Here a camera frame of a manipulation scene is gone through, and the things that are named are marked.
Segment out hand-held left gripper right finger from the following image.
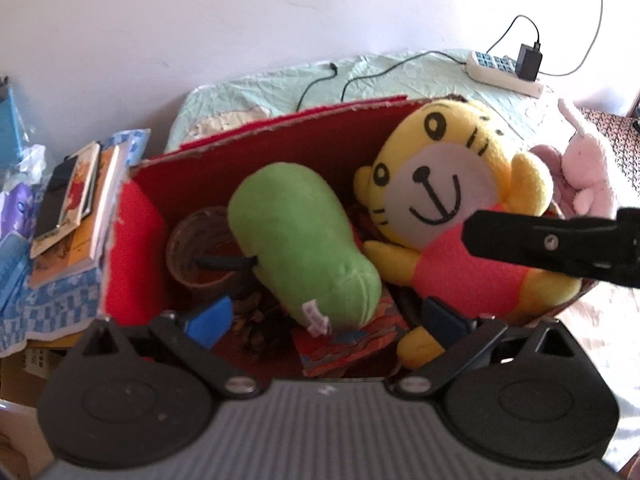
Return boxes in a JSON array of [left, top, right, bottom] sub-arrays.
[[387, 297, 581, 401]]

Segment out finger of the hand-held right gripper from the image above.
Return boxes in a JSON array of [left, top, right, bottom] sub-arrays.
[[461, 207, 640, 289]]

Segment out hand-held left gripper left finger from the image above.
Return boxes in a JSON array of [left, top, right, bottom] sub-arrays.
[[75, 296, 268, 401]]

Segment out mauve pink plush toy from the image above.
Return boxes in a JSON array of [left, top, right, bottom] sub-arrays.
[[530, 144, 576, 221]]

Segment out white rabbit plush toy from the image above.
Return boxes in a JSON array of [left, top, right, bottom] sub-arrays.
[[557, 99, 621, 219]]

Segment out green plush toy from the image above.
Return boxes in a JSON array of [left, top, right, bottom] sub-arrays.
[[227, 161, 383, 336]]

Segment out yellow tiger plush toy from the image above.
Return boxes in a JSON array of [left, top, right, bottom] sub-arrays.
[[354, 99, 583, 371]]

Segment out red cardboard box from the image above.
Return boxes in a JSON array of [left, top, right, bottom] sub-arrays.
[[102, 95, 601, 381]]

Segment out brown pine cone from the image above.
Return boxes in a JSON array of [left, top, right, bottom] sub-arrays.
[[234, 302, 301, 363]]

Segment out red patterned packet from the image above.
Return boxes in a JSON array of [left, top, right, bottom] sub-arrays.
[[292, 294, 410, 379]]

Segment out brown patterned cloth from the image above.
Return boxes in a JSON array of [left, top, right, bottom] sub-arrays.
[[577, 106, 640, 198]]

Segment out stack of books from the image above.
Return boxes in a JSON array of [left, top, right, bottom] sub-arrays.
[[29, 144, 132, 288]]

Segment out purple toy package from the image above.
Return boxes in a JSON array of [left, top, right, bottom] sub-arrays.
[[0, 129, 152, 353]]

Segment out picture book with red figure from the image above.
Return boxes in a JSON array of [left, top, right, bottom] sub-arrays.
[[31, 141, 102, 260]]

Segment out black charger adapter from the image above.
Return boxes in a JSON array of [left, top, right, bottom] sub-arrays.
[[516, 42, 544, 83]]

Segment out white power strip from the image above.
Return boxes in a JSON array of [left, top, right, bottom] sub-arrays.
[[466, 50, 546, 99]]

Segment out brown cardboard carton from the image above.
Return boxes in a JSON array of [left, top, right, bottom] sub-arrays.
[[0, 344, 68, 403]]

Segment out black phone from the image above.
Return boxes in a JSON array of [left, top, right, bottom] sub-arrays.
[[36, 157, 77, 237]]

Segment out purple printed package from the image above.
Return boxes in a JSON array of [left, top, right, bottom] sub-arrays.
[[0, 182, 47, 243]]

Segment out clear plastic bag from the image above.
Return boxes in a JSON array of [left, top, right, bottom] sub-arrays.
[[12, 144, 50, 188]]

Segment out blue packet in plastic bag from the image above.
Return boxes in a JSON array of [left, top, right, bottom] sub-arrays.
[[0, 77, 27, 163]]

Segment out thin power strip cord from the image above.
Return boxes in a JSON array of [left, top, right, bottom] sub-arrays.
[[542, 0, 605, 77]]

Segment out black charger cable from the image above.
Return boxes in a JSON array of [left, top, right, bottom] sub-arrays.
[[296, 15, 542, 112]]

